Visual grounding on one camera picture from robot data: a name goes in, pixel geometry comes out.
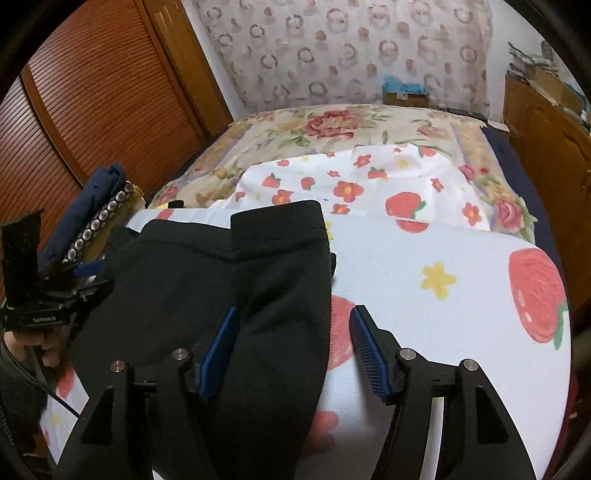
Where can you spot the black t-shirt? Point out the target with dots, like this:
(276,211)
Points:
(171,283)

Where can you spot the stack of papers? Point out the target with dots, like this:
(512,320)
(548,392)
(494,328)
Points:
(526,64)

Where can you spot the cardboard box on cabinet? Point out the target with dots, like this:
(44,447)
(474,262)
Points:
(557,91)

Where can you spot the person's left hand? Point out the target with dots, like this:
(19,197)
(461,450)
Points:
(51,345)

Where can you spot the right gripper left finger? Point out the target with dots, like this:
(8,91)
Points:
(152,417)

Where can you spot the small box with blue cloth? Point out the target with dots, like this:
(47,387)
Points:
(399,93)

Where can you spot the folded navy blue garment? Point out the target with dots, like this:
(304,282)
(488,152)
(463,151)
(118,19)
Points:
(104,183)

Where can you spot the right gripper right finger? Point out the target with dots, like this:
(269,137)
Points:
(479,439)

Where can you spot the circle-patterned lace curtain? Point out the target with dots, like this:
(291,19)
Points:
(282,54)

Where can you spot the wooden sideboard cabinet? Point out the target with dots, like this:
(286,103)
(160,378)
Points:
(555,153)

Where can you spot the wooden louvered wardrobe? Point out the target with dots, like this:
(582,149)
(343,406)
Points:
(123,82)

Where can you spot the folded circle-patterned dark garment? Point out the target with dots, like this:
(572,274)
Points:
(90,244)

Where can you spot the white strawberry flower sheet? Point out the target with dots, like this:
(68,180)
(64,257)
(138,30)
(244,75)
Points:
(416,246)

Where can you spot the dark navy bed blanket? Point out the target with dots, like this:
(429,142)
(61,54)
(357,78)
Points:
(521,184)

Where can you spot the floral rose blanket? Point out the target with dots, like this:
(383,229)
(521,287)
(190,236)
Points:
(479,151)

